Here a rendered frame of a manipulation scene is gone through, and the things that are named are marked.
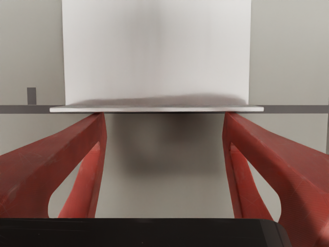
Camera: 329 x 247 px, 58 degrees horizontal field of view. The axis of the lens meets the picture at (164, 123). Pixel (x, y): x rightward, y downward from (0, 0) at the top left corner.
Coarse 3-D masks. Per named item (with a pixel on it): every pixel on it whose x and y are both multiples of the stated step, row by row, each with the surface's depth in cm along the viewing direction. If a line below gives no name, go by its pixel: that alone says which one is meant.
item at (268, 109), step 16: (0, 112) 14; (16, 112) 14; (32, 112) 14; (48, 112) 14; (64, 112) 14; (80, 112) 14; (112, 112) 14; (128, 112) 14; (144, 112) 14; (160, 112) 14; (176, 112) 14; (192, 112) 14; (208, 112) 14; (224, 112) 14; (240, 112) 14; (256, 112) 14; (272, 112) 14; (288, 112) 14; (304, 112) 14; (320, 112) 14
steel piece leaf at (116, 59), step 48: (96, 0) 13; (144, 0) 13; (192, 0) 13; (240, 0) 13; (96, 48) 13; (144, 48) 13; (192, 48) 14; (240, 48) 14; (96, 96) 14; (144, 96) 14; (192, 96) 14; (240, 96) 14
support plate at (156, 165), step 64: (0, 0) 13; (256, 0) 14; (320, 0) 14; (0, 64) 14; (256, 64) 14; (320, 64) 14; (0, 128) 14; (64, 128) 14; (128, 128) 14; (192, 128) 14; (320, 128) 14; (64, 192) 14; (128, 192) 14; (192, 192) 14
